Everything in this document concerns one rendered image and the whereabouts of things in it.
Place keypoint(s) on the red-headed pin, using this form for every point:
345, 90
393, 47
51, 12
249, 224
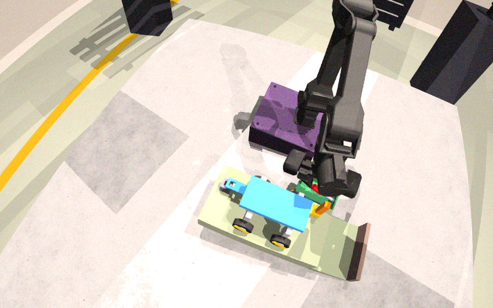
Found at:
315, 189

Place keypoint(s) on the pale yellow ramp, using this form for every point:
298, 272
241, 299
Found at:
328, 245

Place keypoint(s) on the light blue wheeled trolley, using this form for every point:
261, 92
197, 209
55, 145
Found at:
289, 208

